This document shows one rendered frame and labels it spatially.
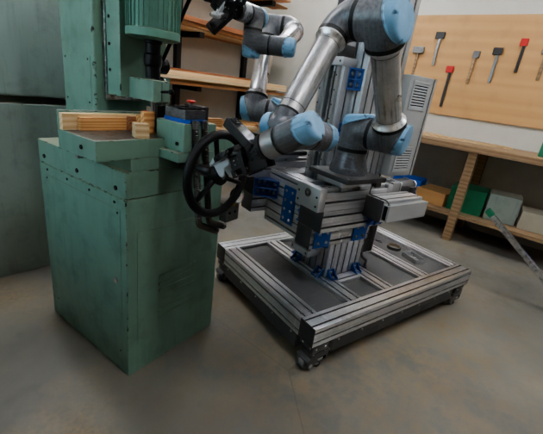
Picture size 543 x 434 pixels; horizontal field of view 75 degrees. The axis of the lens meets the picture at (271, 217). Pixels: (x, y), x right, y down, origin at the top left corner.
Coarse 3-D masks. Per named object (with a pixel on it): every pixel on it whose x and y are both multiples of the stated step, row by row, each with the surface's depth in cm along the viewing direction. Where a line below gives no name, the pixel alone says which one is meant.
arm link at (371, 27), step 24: (360, 0) 97; (384, 0) 93; (408, 0) 93; (360, 24) 97; (384, 24) 93; (408, 24) 96; (384, 48) 99; (384, 72) 106; (384, 96) 112; (384, 120) 119; (384, 144) 125; (408, 144) 129
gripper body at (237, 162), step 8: (256, 136) 89; (240, 144) 93; (256, 144) 88; (232, 152) 93; (240, 152) 92; (248, 152) 93; (256, 152) 91; (232, 160) 95; (240, 160) 92; (248, 160) 93; (256, 160) 91; (264, 160) 90; (272, 160) 92; (232, 168) 96; (240, 168) 93; (248, 168) 93; (256, 168) 92; (264, 168) 92; (232, 176) 95
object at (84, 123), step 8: (80, 120) 107; (88, 120) 109; (96, 120) 111; (104, 120) 113; (112, 120) 115; (120, 120) 117; (208, 120) 149; (216, 120) 153; (80, 128) 108; (88, 128) 110; (96, 128) 112; (104, 128) 114; (112, 128) 116; (120, 128) 118
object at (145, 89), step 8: (136, 80) 123; (144, 80) 121; (152, 80) 119; (136, 88) 124; (144, 88) 122; (152, 88) 119; (160, 88) 121; (168, 88) 124; (136, 96) 125; (144, 96) 123; (152, 96) 120; (160, 96) 122; (168, 96) 125; (152, 104) 126
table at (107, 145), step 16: (64, 144) 107; (80, 144) 101; (96, 144) 97; (112, 144) 101; (128, 144) 105; (144, 144) 110; (160, 144) 114; (224, 144) 139; (96, 160) 99; (112, 160) 103; (176, 160) 111
